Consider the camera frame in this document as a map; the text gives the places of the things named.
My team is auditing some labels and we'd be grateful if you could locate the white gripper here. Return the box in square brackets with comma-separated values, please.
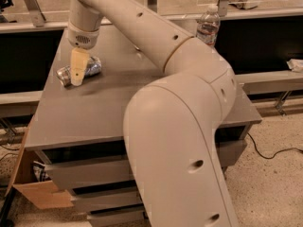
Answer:
[68, 22, 100, 86]

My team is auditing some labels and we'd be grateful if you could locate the silver blue redbull can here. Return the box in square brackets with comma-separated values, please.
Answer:
[56, 57, 102, 87]

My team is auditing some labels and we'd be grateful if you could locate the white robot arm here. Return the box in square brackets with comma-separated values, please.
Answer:
[78, 0, 239, 227]

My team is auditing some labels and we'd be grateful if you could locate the grey drawer cabinet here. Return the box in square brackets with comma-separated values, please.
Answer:
[26, 24, 258, 216]

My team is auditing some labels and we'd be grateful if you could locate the top grey drawer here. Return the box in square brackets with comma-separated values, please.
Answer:
[35, 140, 246, 195]

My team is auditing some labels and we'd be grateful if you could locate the grey drawer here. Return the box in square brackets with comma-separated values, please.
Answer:
[35, 140, 246, 195]
[87, 205, 145, 227]
[71, 186, 141, 212]

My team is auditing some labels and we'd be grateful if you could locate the brown cardboard box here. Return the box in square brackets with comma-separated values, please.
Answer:
[8, 127, 73, 209]

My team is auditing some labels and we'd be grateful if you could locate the clear plastic water bottle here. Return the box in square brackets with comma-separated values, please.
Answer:
[196, 5, 221, 46]

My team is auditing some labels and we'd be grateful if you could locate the middle grey drawer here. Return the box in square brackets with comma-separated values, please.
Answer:
[71, 186, 141, 212]

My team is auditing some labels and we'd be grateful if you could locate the bottom grey drawer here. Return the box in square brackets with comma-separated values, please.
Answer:
[87, 205, 145, 227]

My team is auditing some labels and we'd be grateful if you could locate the grey metal railing post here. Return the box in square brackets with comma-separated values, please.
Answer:
[24, 0, 45, 27]

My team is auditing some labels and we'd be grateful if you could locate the black power cable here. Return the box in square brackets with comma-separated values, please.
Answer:
[246, 131, 303, 160]

